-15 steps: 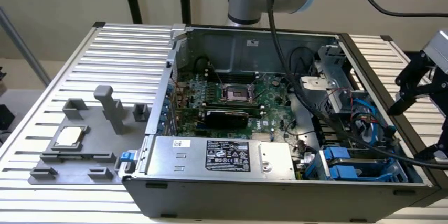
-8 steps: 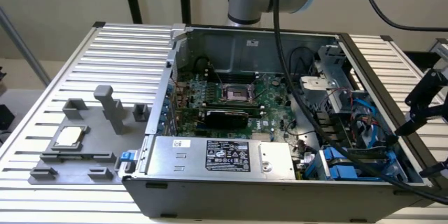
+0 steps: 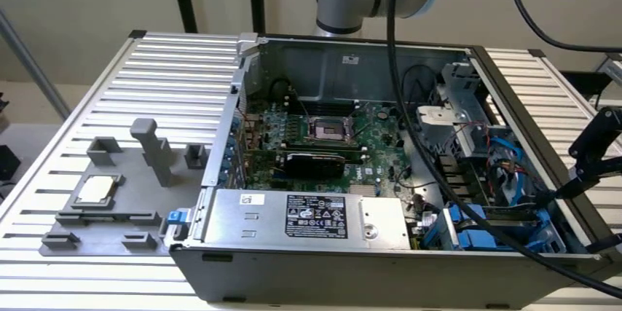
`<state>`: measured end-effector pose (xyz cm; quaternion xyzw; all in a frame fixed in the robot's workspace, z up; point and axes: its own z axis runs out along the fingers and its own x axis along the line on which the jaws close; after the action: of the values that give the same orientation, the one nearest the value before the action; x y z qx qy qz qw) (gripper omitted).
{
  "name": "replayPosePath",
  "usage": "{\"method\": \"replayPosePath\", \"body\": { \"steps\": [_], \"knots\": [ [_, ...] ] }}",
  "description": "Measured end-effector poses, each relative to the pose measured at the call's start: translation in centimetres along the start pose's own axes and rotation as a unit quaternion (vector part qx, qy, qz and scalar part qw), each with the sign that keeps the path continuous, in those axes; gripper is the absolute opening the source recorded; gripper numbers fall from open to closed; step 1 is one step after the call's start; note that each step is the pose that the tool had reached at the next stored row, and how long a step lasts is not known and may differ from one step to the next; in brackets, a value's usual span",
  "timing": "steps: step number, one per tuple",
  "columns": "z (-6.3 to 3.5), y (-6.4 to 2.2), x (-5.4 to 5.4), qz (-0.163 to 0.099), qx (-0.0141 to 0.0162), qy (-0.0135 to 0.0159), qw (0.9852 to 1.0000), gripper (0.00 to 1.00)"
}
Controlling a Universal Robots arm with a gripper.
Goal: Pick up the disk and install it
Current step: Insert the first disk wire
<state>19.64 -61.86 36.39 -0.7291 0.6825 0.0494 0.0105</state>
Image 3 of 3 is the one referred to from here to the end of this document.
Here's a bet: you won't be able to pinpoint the silver metal pole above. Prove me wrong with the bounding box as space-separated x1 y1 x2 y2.
0 7 73 122

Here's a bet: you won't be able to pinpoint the aluminium frame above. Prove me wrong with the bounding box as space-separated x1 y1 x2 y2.
585 52 622 112

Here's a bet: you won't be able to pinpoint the silver metal disk bay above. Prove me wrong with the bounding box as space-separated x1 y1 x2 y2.
415 62 513 160

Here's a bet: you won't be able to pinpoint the black RAM slot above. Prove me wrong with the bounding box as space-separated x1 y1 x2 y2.
283 141 364 154
295 101 364 116

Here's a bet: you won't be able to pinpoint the silver CPU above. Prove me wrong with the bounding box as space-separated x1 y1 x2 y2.
79 176 119 205

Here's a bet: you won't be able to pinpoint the grey parts rack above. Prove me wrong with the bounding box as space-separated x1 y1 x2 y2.
37 117 211 258

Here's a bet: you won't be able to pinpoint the black graphics card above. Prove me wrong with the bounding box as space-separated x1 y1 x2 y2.
275 151 348 181

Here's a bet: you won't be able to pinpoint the red wire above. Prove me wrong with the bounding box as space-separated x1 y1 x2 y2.
455 122 493 149

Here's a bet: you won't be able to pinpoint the black hanging cable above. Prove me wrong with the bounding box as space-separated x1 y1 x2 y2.
506 0 622 54

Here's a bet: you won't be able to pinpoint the blue wire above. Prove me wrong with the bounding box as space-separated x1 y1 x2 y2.
488 135 542 210

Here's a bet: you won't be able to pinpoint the blue case latch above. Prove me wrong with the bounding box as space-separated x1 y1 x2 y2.
164 208 191 227

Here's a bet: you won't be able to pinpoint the thin black case wire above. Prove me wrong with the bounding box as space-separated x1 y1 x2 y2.
399 64 442 109

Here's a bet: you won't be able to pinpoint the CPU socket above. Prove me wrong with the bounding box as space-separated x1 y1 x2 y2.
302 115 355 143

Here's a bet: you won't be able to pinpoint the silver power supply unit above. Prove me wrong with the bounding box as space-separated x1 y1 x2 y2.
200 188 412 252

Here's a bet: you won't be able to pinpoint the green motherboard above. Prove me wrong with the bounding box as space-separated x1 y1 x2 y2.
242 101 420 196

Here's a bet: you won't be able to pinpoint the small black box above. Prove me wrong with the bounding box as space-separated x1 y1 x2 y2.
0 144 23 181

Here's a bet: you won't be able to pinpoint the blue plastic disk caddy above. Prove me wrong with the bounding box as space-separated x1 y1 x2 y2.
420 202 569 254

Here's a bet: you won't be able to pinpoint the open black PC case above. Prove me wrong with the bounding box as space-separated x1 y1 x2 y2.
168 32 615 304

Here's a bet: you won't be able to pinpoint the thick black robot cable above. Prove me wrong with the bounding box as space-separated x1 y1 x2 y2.
384 0 622 299

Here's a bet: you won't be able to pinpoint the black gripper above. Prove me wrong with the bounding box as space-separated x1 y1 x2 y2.
534 106 622 210

